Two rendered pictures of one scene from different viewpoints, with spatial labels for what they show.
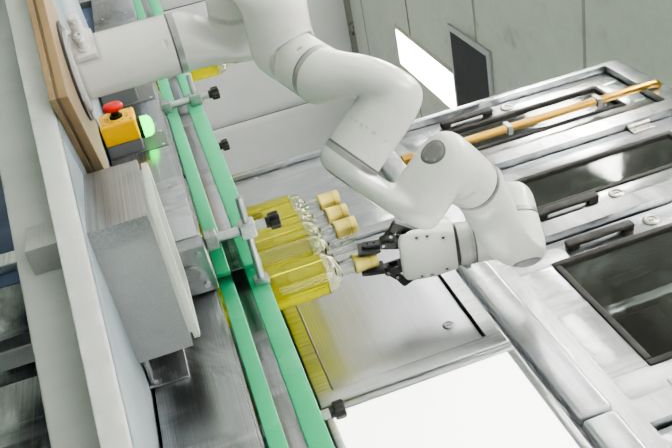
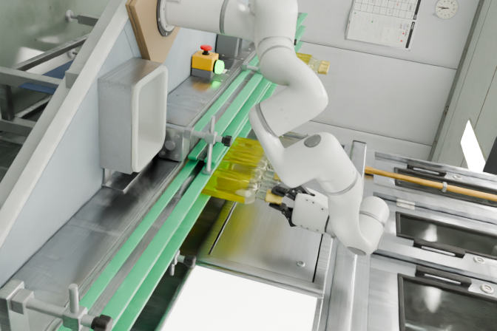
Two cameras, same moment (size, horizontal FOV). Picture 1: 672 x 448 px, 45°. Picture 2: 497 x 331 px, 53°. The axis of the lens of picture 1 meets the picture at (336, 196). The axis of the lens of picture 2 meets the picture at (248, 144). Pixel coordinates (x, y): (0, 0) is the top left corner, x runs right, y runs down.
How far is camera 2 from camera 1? 39 cm
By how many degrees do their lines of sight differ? 19
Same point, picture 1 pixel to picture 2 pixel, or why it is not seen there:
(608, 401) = not seen: outside the picture
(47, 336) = (47, 118)
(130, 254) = (115, 103)
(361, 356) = (239, 248)
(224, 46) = (248, 28)
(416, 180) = (293, 151)
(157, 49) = (210, 12)
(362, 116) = (281, 97)
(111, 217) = (116, 78)
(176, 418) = (96, 205)
